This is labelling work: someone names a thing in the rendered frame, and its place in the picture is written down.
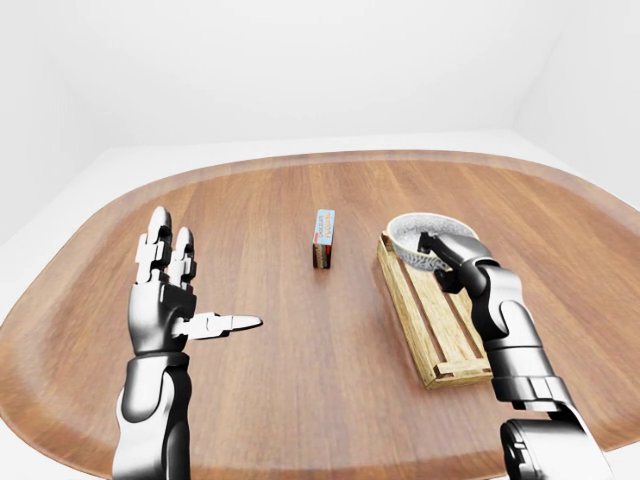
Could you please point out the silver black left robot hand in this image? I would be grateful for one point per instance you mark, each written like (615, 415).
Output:
(150, 320)

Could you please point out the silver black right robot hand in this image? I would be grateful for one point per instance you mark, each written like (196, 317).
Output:
(462, 260)

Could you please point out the patterned black white bowl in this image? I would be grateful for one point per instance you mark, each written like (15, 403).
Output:
(407, 235)

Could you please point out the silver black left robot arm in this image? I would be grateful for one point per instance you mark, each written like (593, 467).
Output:
(150, 415)

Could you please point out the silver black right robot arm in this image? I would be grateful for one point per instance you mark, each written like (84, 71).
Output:
(520, 360)

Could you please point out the wooden slat tray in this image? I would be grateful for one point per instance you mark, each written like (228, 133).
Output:
(430, 320)

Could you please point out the small printed food box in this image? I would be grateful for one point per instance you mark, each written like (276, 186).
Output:
(324, 240)

